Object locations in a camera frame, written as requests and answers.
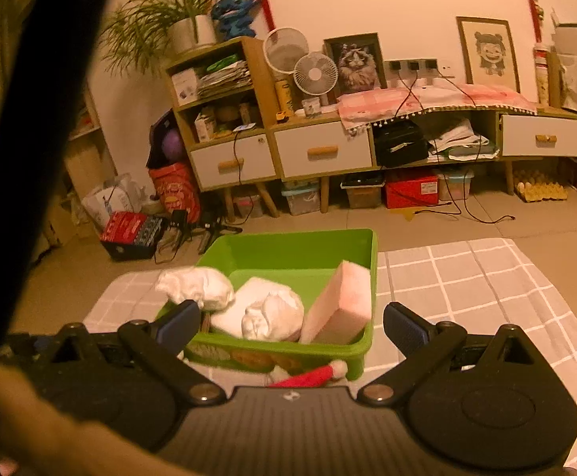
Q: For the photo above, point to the white plastic bag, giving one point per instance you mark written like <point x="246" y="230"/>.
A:
<point x="110" y="201"/>

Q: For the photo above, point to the yellow bottle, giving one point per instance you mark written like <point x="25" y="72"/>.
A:
<point x="283" y="96"/>

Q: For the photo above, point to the red shopping bag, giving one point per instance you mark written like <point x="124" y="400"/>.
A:
<point x="175" y="191"/>

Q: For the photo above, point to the white plush toy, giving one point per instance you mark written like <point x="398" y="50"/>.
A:
<point x="194" y="285"/>
<point x="273" y="315"/>

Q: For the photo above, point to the stack of papers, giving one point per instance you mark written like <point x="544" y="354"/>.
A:
<point x="224" y="79"/>

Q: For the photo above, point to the clear storage box blue lid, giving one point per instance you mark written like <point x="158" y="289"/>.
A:
<point x="300" y="201"/>
<point x="456" y="186"/>

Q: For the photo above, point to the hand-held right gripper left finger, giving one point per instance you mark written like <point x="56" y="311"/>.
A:
<point x="180" y="320"/>

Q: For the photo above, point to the grey checked mat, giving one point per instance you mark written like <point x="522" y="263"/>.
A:
<point x="466" y="297"/>

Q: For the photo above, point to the blue plush toy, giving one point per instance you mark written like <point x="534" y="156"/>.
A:
<point x="234" y="15"/>

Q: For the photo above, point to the wooden tv cabinet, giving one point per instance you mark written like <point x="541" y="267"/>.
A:
<point x="258" y="84"/>

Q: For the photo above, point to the framed cat picture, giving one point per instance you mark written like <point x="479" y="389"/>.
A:
<point x="355" y="64"/>

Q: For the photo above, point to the santa plush toy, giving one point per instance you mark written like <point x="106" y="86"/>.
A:
<point x="313" y="378"/>

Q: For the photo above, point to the white carton on shelf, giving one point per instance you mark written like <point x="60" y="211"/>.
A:
<point x="185" y="88"/>

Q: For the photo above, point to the white printed tube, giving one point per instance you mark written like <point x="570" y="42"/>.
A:
<point x="542" y="74"/>

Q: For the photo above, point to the pile of folded clothes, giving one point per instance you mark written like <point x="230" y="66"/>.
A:
<point x="462" y="141"/>

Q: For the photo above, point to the red shoe box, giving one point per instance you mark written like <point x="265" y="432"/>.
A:
<point x="411" y="192"/>

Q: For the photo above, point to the purple ball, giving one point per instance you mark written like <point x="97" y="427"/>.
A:
<point x="173" y="144"/>

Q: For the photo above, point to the small white desk fan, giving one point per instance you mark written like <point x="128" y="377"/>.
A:
<point x="315" y="73"/>

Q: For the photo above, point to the white cabinet drawer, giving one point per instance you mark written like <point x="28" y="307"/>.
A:
<point x="231" y="161"/>
<point x="323" y="151"/>
<point x="541" y="134"/>

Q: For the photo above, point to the egg tray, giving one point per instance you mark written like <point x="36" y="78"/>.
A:
<point x="541" y="191"/>

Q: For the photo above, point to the green plastic bin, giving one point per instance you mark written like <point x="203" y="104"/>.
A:
<point x="288" y="250"/>

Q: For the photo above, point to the black bag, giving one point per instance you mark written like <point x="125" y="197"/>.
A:
<point x="400" y="141"/>

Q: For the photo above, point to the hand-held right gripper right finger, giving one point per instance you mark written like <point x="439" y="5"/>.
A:
<point x="407" y="327"/>

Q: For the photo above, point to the large white desk fan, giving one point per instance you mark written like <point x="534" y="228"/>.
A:
<point x="283" y="49"/>

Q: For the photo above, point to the red and black box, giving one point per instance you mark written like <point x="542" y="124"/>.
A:
<point x="129" y="230"/>

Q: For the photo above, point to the small clear storage box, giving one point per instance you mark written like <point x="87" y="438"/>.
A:
<point x="247" y="206"/>

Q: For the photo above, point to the pink table cloth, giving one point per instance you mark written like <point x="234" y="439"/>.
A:
<point x="367" y="104"/>

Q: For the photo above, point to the black tripod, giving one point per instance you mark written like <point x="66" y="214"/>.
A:
<point x="209" y="230"/>

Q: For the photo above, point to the pink and white foam block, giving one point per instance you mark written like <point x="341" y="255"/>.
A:
<point x="340" y="307"/>

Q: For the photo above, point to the potted green plant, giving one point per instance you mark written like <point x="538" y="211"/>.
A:
<point x="184" y="34"/>

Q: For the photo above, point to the framed cartoon drawing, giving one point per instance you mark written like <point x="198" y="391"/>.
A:
<point x="489" y="54"/>

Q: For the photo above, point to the clear storage box dark lid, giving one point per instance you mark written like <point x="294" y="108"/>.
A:
<point x="362" y="193"/>

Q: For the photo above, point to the wall socket row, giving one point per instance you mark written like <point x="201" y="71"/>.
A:
<point x="412" y="67"/>

